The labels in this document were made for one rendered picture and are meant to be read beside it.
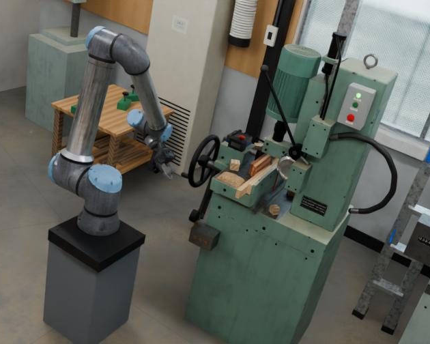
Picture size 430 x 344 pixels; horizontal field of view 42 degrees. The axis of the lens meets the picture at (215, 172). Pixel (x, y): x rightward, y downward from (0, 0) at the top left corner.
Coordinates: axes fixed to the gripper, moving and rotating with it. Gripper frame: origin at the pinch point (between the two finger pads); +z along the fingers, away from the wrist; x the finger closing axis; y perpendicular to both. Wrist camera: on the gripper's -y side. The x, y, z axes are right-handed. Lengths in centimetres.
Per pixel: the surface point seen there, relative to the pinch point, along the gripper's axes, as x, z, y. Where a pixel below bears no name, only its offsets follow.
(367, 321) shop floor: 98, 108, 11
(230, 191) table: -12.2, 29.3, 35.8
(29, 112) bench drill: 67, -156, -145
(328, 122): -5, 29, 89
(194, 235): -9.7, 35.1, 5.1
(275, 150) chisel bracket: 8, 20, 56
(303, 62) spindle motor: -7, 2, 94
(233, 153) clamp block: 5.1, 9.0, 36.9
